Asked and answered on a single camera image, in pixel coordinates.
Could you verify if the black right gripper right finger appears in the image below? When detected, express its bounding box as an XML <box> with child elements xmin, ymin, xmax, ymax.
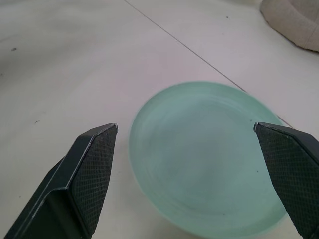
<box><xmin>253</xmin><ymin>121</ymin><xmax>319</xmax><ymax>239</ymax></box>

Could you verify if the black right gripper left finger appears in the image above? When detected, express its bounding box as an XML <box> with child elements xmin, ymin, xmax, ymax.
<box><xmin>3</xmin><ymin>122</ymin><xmax>119</xmax><ymax>239</ymax></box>

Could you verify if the light green round plate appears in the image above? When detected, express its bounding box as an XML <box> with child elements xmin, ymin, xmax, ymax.
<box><xmin>128</xmin><ymin>80</ymin><xmax>291</xmax><ymax>237</ymax></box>

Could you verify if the beige fabric object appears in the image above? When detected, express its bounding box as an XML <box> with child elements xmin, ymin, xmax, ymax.
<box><xmin>259</xmin><ymin>0</ymin><xmax>319</xmax><ymax>52</ymax></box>

